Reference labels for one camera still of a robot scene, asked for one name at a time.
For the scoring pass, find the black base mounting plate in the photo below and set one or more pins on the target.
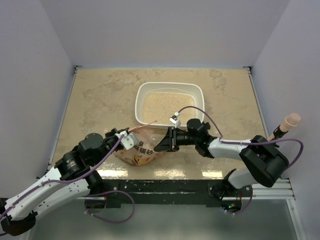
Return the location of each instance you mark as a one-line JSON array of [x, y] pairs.
[[210, 193]]

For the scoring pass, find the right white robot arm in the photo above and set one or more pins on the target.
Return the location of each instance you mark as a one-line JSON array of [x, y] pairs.
[[264, 163]]

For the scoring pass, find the beige litter scoop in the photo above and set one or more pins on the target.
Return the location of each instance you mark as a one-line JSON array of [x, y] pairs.
[[290, 121]]

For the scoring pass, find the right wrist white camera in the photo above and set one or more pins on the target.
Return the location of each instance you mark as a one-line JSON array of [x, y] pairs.
[[174, 119]]

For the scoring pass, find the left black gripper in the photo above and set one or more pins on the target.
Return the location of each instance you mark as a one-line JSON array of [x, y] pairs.
[[114, 131]]

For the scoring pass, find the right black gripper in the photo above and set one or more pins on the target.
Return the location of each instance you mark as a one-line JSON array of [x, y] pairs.
[[169, 142]]

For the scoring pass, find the white litter box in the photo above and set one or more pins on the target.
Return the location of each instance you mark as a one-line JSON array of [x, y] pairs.
[[156, 102]]

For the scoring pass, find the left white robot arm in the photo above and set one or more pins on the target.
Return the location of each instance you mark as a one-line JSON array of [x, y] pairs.
[[74, 175]]

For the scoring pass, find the wrist white camera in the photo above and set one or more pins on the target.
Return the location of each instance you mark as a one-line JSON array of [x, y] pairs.
[[174, 119], [127, 140]]

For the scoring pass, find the orange cat litter bag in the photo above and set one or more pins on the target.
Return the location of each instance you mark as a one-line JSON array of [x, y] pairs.
[[143, 152]]

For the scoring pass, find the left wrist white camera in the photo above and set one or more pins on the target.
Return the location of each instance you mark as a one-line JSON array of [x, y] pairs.
[[127, 140]]

